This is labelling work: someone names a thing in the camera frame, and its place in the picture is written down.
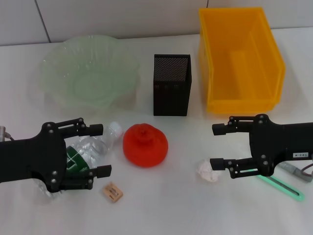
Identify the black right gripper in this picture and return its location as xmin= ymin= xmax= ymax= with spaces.
xmin=209 ymin=114 xmax=313 ymax=179

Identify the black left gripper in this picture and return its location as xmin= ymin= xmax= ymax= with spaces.
xmin=0 ymin=117 xmax=112 ymax=194

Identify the clear water bottle green label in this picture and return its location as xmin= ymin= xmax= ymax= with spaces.
xmin=34 ymin=121 xmax=123 ymax=200

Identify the white paper ball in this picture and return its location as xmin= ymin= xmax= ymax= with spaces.
xmin=196 ymin=159 xmax=221 ymax=183

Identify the red-orange toy orange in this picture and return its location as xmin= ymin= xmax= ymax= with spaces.
xmin=122 ymin=123 xmax=169 ymax=168

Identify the small tan eraser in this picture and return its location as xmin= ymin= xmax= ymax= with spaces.
xmin=102 ymin=181 xmax=124 ymax=204

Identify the black mesh pen holder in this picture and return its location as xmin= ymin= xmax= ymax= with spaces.
xmin=153 ymin=53 xmax=193 ymax=117

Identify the pale green glass fruit plate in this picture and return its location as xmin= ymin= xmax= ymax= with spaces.
xmin=39 ymin=34 xmax=141 ymax=116

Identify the grey marker pen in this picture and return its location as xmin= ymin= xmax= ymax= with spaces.
xmin=281 ymin=161 xmax=313 ymax=183

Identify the mint green utility knife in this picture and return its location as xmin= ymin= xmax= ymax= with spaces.
xmin=255 ymin=175 xmax=306 ymax=203

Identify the yellow plastic bin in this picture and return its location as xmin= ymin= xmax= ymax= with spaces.
xmin=198 ymin=6 xmax=287 ymax=115

